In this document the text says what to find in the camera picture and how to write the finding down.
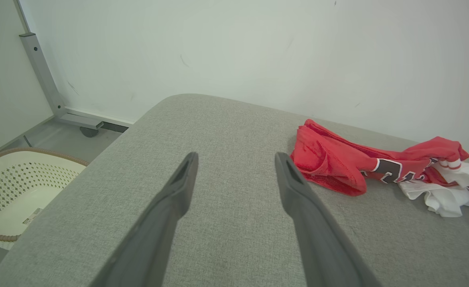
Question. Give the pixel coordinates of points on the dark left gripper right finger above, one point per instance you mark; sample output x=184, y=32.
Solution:
x=322, y=247

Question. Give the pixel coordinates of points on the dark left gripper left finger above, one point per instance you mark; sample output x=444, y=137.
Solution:
x=154, y=231

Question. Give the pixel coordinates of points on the red basketball jersey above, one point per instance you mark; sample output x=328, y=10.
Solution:
x=330, y=163

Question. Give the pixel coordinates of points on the white garment red trim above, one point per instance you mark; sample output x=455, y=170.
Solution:
x=446, y=195

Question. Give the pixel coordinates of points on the black caster wheel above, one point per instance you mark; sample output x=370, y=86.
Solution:
x=89, y=132

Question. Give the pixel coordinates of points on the cream perforated laundry basket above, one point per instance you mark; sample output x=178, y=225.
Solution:
x=27, y=187

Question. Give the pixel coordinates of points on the grey metal frame leg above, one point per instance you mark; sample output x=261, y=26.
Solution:
x=43, y=71

